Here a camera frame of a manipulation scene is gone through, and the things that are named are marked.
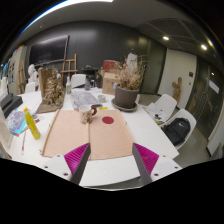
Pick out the brown carved wooden sculpture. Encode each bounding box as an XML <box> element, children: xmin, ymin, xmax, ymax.
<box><xmin>37</xmin><ymin>68</ymin><xmax>65</xmax><ymax>114</ymax></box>

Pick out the cardboard box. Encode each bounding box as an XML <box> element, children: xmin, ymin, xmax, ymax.
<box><xmin>102</xmin><ymin>72</ymin><xmax>119</xmax><ymax>95</ymax></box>

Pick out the black wall screen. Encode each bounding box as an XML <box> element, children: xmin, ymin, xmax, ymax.
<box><xmin>29</xmin><ymin>35</ymin><xmax>69</xmax><ymax>65</ymax></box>

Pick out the wooden easel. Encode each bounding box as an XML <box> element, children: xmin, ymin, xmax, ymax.
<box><xmin>61</xmin><ymin>55</ymin><xmax>78</xmax><ymax>76</ymax></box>

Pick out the yellow bottle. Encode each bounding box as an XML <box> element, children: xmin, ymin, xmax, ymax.
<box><xmin>24</xmin><ymin>107</ymin><xmax>41</xmax><ymax>140</ymax></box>

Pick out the wooden figure statue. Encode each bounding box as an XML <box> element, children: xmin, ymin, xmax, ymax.
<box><xmin>172</xmin><ymin>77</ymin><xmax>182</xmax><ymax>102</ymax></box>

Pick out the grey plant pot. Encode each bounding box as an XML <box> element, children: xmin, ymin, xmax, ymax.
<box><xmin>115</xmin><ymin>85</ymin><xmax>138</xmax><ymax>108</ymax></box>

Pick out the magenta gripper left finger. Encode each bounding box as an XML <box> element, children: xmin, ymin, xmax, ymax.
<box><xmin>64</xmin><ymin>143</ymin><xmax>91</xmax><ymax>185</ymax></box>

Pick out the pink placemat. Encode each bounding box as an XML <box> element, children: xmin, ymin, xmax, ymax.
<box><xmin>90</xmin><ymin>110</ymin><xmax>134</xmax><ymax>160</ymax></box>
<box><xmin>41</xmin><ymin>110</ymin><xmax>89</xmax><ymax>157</ymax></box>

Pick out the black backpack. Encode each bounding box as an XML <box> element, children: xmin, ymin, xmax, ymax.
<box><xmin>162</xmin><ymin>118</ymin><xmax>191</xmax><ymax>146</ymax></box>

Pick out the white chair with papers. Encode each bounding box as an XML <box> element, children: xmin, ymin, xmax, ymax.
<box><xmin>147</xmin><ymin>94</ymin><xmax>177</xmax><ymax>123</ymax></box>

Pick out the dried plant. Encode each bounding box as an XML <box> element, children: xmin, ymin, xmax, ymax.
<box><xmin>118</xmin><ymin>57</ymin><xmax>148</xmax><ymax>91</ymax></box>

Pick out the white chair far side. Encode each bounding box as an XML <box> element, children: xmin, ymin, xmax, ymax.
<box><xmin>71</xmin><ymin>74</ymin><xmax>86</xmax><ymax>88</ymax></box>

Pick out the newspaper stack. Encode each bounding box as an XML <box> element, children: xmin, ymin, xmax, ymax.
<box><xmin>70</xmin><ymin>92</ymin><xmax>101</xmax><ymax>109</ymax></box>

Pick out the patterned ceramic mug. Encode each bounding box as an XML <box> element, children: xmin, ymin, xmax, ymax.
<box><xmin>79</xmin><ymin>105</ymin><xmax>97</xmax><ymax>124</ymax></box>

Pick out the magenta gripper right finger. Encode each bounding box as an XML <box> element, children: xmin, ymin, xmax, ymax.
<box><xmin>132</xmin><ymin>143</ymin><xmax>159</xmax><ymax>185</ymax></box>

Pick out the red box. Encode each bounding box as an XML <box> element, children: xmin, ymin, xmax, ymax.
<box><xmin>103</xmin><ymin>60</ymin><xmax>120</xmax><ymax>71</ymax></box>

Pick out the pink right placemat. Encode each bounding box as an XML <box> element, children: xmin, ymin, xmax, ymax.
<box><xmin>90</xmin><ymin>110</ymin><xmax>134</xmax><ymax>160</ymax></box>

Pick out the red round coaster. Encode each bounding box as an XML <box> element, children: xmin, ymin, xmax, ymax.
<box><xmin>102</xmin><ymin>116</ymin><xmax>114</xmax><ymax>124</ymax></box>

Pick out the clear spray bottle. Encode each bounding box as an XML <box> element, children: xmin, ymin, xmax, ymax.
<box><xmin>66</xmin><ymin>76</ymin><xmax>71</xmax><ymax>94</ymax></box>

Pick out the small white cup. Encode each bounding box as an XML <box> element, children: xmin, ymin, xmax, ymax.
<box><xmin>98</xmin><ymin>95</ymin><xmax>106</xmax><ymax>103</ymax></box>

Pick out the grey pot saucer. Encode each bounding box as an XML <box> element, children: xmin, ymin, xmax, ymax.
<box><xmin>111</xmin><ymin>98</ymin><xmax>137</xmax><ymax>112</ymax></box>

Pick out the pink left placemat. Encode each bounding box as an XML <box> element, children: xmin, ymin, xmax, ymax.
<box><xmin>41</xmin><ymin>110</ymin><xmax>89</xmax><ymax>157</ymax></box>

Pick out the white plaster bust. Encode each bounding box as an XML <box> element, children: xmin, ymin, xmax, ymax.
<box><xmin>28</xmin><ymin>64</ymin><xmax>38</xmax><ymax>83</ymax></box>

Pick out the white chair with backpack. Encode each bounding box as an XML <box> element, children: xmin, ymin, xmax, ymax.
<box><xmin>161</xmin><ymin>109</ymin><xmax>196</xmax><ymax>149</ymax></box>

